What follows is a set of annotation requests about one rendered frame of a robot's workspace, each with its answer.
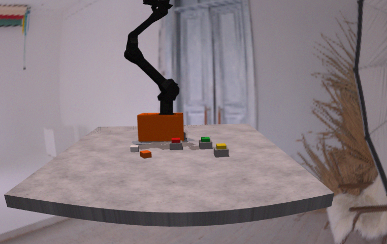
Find red button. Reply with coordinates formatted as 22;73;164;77
170;138;182;150

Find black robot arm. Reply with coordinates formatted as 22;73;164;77
124;0;179;115

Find yellow button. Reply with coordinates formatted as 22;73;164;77
213;143;229;158

